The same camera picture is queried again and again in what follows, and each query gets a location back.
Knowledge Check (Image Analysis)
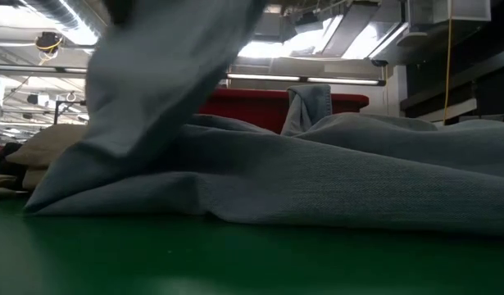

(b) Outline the long ceiling light bar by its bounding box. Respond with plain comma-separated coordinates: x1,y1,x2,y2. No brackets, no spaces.
0,64,387,87

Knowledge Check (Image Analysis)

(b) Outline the green table mat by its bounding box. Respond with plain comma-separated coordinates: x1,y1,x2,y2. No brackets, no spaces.
0,196,504,295

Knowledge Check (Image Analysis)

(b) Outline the red plastic laundry bin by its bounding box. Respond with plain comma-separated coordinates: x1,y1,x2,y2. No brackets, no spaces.
198,88,370,135

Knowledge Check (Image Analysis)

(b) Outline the corrugated silver ventilation duct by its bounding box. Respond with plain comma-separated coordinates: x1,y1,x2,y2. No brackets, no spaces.
28,0,101,42

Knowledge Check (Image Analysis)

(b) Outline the yellow hanging cord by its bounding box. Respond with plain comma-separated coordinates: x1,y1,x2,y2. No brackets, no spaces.
442,18,453,124

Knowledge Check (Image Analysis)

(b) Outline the tan garment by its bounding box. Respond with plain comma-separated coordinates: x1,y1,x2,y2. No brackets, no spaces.
5,124,89,192

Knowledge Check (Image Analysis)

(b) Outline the yellow cable reel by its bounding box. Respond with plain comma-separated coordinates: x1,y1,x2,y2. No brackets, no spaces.
34,31,64,57

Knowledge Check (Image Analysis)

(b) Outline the light blue denim garment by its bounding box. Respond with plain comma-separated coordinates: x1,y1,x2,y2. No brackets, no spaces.
24,0,504,239

